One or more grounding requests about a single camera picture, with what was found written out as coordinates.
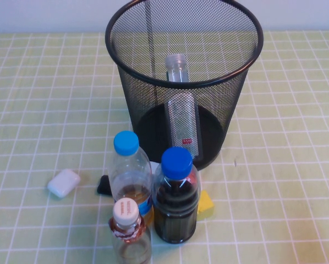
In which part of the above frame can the clear bottle green neck label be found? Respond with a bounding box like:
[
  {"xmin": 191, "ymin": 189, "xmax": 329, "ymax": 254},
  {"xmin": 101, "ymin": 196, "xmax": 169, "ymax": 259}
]
[{"xmin": 164, "ymin": 54, "xmax": 201, "ymax": 162}]

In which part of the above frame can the small amber bottle white cap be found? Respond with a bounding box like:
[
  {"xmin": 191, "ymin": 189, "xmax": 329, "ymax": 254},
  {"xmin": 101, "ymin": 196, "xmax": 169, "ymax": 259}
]
[{"xmin": 108, "ymin": 197, "xmax": 153, "ymax": 264}]

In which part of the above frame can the clear bottle light blue cap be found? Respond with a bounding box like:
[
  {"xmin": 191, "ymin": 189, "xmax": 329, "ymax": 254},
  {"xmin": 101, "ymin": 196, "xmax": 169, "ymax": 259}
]
[{"xmin": 108, "ymin": 130, "xmax": 155, "ymax": 223}]

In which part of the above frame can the small black object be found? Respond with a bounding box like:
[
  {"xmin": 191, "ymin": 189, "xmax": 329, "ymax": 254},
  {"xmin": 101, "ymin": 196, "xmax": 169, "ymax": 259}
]
[{"xmin": 96, "ymin": 174, "xmax": 112, "ymax": 196}]

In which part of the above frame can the dark liquid bottle blue cap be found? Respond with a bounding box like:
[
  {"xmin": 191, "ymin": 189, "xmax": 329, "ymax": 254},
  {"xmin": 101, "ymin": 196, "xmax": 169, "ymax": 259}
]
[{"xmin": 152, "ymin": 146, "xmax": 201, "ymax": 244}]

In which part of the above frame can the yellow sponge block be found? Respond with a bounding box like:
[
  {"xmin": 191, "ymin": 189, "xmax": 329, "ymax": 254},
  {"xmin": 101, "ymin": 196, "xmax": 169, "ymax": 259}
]
[{"xmin": 197, "ymin": 189, "xmax": 216, "ymax": 221}]

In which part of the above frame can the white earbud case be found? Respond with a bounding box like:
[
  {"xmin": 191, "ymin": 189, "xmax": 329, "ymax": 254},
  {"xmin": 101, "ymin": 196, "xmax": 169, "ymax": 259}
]
[{"xmin": 47, "ymin": 168, "xmax": 81, "ymax": 198}]

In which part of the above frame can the green white checkered tablecloth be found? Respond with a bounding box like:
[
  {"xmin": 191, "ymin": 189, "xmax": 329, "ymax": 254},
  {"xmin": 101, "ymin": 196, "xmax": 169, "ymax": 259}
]
[{"xmin": 0, "ymin": 30, "xmax": 329, "ymax": 264}]

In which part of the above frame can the black wire mesh wastebasket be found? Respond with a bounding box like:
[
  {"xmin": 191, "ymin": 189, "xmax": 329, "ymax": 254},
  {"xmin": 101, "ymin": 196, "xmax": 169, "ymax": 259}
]
[{"xmin": 105, "ymin": 0, "xmax": 265, "ymax": 171}]

